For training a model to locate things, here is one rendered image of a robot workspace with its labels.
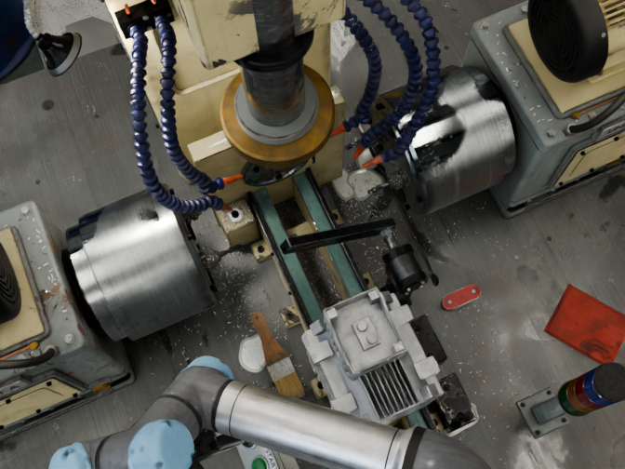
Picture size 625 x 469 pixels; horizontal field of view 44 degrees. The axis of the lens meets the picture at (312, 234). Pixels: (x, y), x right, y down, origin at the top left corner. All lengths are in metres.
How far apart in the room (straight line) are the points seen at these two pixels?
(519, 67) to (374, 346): 0.58
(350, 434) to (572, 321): 0.80
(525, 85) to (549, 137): 0.11
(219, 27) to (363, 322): 0.59
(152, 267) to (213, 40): 0.52
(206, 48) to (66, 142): 0.97
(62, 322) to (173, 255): 0.21
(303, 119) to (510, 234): 0.71
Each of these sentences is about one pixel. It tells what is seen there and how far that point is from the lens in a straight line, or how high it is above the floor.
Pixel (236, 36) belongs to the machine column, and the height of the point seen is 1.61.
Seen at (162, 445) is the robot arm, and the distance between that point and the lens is 1.01.
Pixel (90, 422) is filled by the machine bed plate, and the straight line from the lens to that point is 1.69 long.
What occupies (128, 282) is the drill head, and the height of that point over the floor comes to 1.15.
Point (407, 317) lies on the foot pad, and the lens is 1.37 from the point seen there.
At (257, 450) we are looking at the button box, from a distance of 1.35.
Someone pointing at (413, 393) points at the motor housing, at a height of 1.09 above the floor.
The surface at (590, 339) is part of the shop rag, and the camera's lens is 1.72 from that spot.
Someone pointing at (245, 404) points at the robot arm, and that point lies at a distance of 1.07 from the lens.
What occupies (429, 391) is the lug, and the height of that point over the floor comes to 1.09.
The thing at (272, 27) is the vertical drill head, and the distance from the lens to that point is 0.96.
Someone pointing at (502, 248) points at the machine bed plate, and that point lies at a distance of 1.73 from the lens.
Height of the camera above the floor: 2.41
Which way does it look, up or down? 71 degrees down
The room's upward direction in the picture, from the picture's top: 4 degrees counter-clockwise
